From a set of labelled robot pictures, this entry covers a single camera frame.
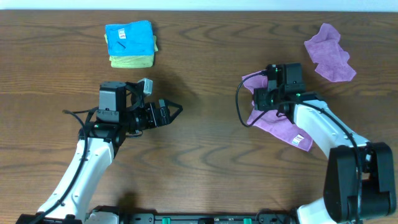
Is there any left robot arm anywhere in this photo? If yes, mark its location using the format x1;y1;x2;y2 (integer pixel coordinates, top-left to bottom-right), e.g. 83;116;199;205
17;78;183;223

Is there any right camera cable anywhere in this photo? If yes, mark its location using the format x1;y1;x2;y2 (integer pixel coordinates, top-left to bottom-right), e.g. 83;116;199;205
234;70;364;224

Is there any folded blue cloth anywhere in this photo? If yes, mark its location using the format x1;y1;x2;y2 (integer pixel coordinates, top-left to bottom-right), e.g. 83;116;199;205
105;20;155;56

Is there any left camera cable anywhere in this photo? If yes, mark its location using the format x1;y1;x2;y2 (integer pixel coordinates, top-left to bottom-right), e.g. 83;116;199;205
27;82;147;224

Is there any folded green cloth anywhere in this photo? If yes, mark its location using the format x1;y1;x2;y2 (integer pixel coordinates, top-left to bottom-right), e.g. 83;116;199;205
104;34;158;68

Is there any crumpled purple cloth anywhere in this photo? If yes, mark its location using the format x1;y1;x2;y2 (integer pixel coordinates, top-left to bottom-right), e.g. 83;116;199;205
304;23;356;82

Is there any camera cable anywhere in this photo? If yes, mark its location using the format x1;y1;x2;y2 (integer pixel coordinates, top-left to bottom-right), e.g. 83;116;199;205
27;82;147;224
234;70;364;224

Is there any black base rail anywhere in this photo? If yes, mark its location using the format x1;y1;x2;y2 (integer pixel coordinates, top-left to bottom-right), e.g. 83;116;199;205
90;205;364;224

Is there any purple cloth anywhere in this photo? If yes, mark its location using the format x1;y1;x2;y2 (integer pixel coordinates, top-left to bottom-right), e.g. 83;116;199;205
242;71;313;152
304;23;356;82

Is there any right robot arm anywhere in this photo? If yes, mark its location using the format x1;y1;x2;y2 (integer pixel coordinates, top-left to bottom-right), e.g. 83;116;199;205
254;85;397;223

